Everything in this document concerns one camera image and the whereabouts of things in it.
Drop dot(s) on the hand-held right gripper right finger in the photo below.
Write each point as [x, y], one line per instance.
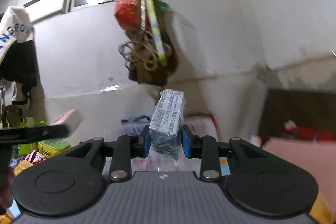
[185, 145]

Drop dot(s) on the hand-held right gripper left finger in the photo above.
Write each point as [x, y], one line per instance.
[147, 144]

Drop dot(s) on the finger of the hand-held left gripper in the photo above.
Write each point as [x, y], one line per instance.
[39, 132]

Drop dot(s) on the dark box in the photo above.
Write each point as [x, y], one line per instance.
[168, 119]

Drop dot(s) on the pink white box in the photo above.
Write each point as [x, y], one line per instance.
[69, 119]

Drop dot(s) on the lime green container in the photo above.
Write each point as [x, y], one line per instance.
[52, 146]

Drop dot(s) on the green paper bag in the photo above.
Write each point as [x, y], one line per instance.
[26, 148]

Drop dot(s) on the wooden chair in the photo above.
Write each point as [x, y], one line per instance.
[13, 115]

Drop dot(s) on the white hanging garment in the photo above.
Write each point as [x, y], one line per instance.
[18, 94]

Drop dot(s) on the brown hanging bag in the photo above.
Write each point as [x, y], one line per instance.
[155, 77]

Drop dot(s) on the white and black jacket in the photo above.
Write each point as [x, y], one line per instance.
[18, 61]

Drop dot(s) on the dark wooden headboard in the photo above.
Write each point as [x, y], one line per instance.
[302, 108]

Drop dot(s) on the pink pillow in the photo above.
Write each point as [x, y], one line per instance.
[309, 155]

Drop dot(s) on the red plaid cloth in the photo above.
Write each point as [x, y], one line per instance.
[309, 133]

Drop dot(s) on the red hanging bag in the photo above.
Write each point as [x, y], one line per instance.
[128, 14]

